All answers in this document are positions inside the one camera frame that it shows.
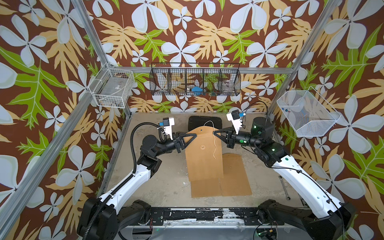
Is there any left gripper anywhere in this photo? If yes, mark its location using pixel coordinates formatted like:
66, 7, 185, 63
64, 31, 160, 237
152, 132, 194, 160

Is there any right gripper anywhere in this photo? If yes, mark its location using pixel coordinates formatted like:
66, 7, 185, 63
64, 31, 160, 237
214, 127, 264, 151

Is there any brown file bag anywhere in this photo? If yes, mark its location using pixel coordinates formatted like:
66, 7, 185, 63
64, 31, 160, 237
191, 179, 222, 198
220, 153, 252, 197
185, 126, 224, 182

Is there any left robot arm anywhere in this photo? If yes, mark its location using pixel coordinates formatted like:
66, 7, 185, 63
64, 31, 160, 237
77, 133, 197, 240

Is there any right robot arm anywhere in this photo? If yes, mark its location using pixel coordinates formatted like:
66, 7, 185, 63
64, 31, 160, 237
214, 117, 356, 240

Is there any black tool case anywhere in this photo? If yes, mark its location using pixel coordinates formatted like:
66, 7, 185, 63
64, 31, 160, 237
188, 116, 223, 131

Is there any blue item in basket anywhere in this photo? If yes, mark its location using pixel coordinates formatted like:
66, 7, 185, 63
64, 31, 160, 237
192, 86, 205, 96

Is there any silver wrench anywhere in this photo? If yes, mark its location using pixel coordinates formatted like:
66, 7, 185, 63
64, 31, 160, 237
279, 176, 291, 201

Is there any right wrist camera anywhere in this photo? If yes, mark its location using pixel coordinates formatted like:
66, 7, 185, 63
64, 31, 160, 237
226, 110, 246, 134

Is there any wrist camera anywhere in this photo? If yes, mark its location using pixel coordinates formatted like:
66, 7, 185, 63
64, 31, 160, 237
159, 117, 175, 140
226, 110, 246, 134

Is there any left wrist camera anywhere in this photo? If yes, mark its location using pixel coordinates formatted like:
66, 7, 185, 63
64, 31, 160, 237
159, 117, 175, 140

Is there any black wire basket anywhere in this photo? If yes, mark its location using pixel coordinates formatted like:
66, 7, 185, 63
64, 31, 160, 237
149, 63, 242, 97

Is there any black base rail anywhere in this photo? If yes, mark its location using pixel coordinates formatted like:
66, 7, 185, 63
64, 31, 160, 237
129, 207, 276, 226

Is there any white wire basket right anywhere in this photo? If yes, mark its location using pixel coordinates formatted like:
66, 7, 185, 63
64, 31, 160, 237
277, 87, 342, 138

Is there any white wire basket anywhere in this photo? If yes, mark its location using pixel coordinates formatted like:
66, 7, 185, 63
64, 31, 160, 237
277, 87, 342, 138
89, 68, 136, 109

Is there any white wire basket left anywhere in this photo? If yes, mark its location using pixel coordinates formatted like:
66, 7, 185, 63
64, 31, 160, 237
89, 68, 136, 109

